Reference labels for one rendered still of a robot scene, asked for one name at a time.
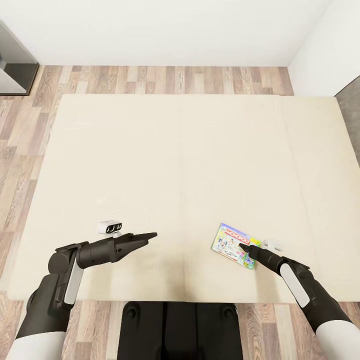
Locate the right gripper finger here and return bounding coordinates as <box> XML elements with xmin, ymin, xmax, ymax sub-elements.
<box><xmin>239</xmin><ymin>243</ymin><xmax>252</xmax><ymax>253</ymax></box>

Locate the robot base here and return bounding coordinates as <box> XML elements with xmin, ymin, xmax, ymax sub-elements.
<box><xmin>116</xmin><ymin>301</ymin><xmax>244</xmax><ymax>360</ymax></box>

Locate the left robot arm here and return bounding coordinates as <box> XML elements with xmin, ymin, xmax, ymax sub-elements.
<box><xmin>5</xmin><ymin>220</ymin><xmax>158</xmax><ymax>360</ymax></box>

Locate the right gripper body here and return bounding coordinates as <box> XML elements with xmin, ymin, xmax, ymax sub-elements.
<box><xmin>248</xmin><ymin>244</ymin><xmax>275</xmax><ymax>269</ymax></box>

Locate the board game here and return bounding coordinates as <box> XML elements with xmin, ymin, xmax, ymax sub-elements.
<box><xmin>211</xmin><ymin>222</ymin><xmax>262</xmax><ymax>270</ymax></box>

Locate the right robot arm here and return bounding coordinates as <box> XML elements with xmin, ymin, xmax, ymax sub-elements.
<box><xmin>239</xmin><ymin>238</ymin><xmax>360</xmax><ymax>360</ymax></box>

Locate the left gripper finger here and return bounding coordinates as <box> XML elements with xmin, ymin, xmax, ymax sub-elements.
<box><xmin>114</xmin><ymin>239</ymin><xmax>149</xmax><ymax>260</ymax></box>
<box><xmin>123</xmin><ymin>232</ymin><xmax>158</xmax><ymax>241</ymax></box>

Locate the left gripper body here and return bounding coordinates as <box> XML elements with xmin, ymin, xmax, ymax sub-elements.
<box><xmin>91</xmin><ymin>233</ymin><xmax>132</xmax><ymax>266</ymax></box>

